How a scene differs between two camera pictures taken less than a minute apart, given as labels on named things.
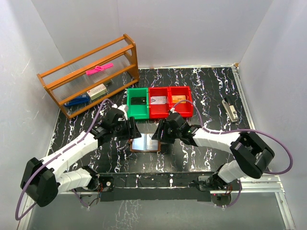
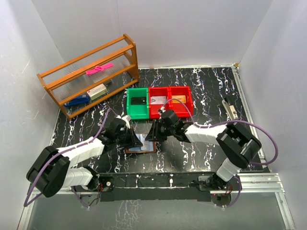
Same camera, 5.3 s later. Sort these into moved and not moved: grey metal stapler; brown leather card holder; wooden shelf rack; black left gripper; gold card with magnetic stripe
Moved: black left gripper; brown leather card holder
Not moved: wooden shelf rack; grey metal stapler; gold card with magnetic stripe
